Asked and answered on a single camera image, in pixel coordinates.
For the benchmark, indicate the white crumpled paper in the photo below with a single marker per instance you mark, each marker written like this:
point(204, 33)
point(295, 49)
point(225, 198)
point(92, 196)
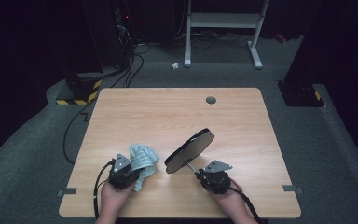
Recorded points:
point(175, 65)

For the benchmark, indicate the grey round table grommet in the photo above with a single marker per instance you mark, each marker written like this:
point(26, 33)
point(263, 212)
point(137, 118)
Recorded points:
point(211, 100)

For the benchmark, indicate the dark equipment rack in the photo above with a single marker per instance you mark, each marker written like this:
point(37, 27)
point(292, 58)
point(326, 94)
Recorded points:
point(108, 31)

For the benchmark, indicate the grey tape strip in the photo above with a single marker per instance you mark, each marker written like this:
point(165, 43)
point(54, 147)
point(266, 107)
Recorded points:
point(292, 188)
point(67, 191)

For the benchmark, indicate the white metal stand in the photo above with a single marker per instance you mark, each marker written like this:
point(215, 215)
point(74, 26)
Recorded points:
point(223, 21)

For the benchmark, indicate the light blue fluffy cloth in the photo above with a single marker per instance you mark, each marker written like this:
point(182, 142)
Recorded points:
point(144, 158)

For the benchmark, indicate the black yellow striped base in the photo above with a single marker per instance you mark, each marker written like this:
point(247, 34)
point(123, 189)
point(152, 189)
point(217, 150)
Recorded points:
point(301, 95)
point(80, 91)

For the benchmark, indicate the person's right hand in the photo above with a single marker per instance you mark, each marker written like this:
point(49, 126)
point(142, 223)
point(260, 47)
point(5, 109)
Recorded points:
point(230, 203)

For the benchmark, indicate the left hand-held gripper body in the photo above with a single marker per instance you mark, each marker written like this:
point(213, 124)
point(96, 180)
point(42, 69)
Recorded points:
point(122, 175)

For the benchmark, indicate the small red object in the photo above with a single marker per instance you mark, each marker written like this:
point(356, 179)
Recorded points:
point(280, 38)

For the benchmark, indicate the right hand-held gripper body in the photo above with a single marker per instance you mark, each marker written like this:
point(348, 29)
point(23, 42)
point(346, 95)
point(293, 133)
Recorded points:
point(216, 182)

